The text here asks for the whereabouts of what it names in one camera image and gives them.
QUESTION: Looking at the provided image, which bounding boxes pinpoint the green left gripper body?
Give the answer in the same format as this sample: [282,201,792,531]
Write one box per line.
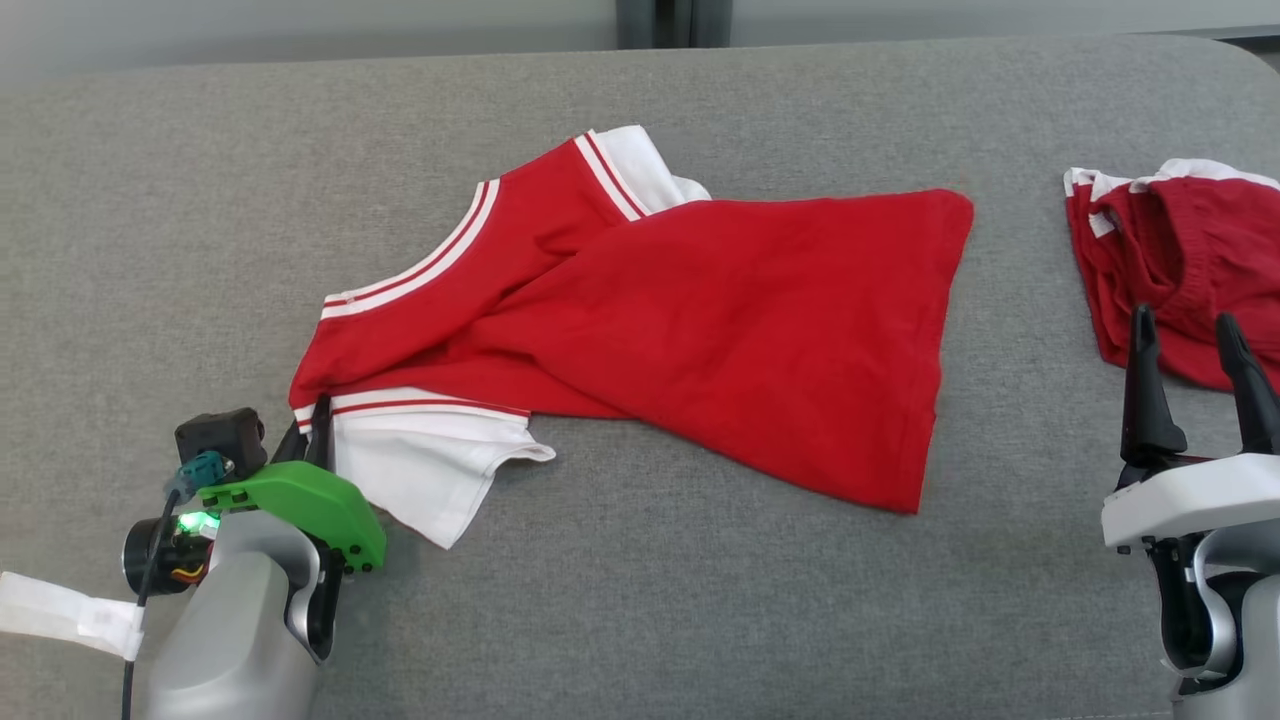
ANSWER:
[122,460,388,601]

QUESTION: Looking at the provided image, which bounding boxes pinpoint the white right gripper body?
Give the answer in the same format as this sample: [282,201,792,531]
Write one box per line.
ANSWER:
[1102,452,1280,549]

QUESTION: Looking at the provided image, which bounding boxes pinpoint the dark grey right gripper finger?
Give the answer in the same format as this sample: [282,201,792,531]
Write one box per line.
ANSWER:
[1215,313,1280,456]
[1120,305,1189,466]

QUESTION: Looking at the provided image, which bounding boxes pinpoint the red shirt with white sleeves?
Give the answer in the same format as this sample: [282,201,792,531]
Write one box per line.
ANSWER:
[288,125,976,551]

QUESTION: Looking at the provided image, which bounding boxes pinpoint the red shorts with white trim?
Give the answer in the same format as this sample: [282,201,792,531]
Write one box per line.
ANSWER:
[1063,158,1280,393]

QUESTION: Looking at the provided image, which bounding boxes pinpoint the white tape label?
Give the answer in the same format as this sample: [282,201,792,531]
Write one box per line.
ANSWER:
[0,570,146,661]

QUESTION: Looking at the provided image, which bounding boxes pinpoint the black cable with teal connector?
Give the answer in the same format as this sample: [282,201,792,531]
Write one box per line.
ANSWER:
[118,450,236,720]

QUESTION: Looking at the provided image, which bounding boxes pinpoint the grey metal partition post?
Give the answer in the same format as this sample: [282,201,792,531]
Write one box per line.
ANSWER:
[690,0,733,49]
[615,0,661,49]

